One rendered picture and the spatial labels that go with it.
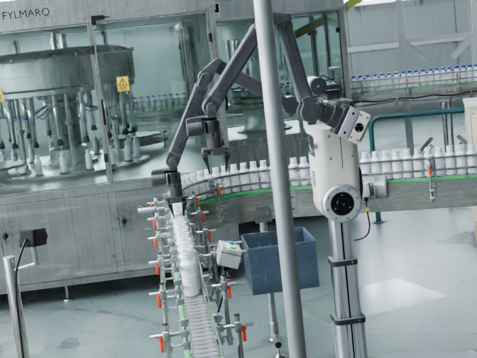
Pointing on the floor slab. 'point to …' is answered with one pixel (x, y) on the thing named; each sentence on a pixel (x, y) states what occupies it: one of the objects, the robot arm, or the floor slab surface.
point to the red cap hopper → (426, 59)
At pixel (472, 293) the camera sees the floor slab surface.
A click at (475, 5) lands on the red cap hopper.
